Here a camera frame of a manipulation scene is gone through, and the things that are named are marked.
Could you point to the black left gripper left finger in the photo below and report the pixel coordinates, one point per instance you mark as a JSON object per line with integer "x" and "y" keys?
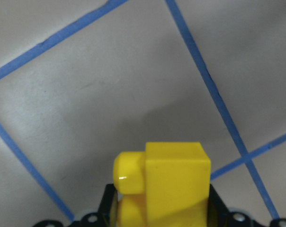
{"x": 106, "y": 215}

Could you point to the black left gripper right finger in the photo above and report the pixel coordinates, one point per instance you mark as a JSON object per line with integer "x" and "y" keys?
{"x": 218, "y": 215}

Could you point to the yellow toy block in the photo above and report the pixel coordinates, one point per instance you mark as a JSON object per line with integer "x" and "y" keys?
{"x": 167, "y": 185}

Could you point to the brown paper table mat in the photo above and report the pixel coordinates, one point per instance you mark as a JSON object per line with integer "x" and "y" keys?
{"x": 83, "y": 80}

